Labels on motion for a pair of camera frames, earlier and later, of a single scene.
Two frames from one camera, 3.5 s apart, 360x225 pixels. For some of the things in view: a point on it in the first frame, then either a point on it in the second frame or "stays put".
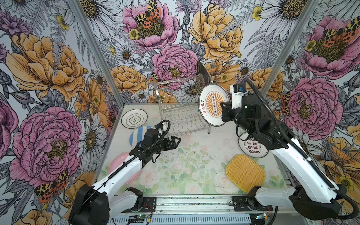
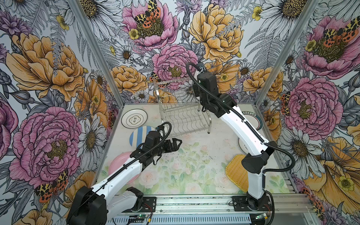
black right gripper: [226, 111] to [196, 89]
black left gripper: [174, 146] stays put
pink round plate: [118, 162] stays put
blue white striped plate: [137, 135] stays put
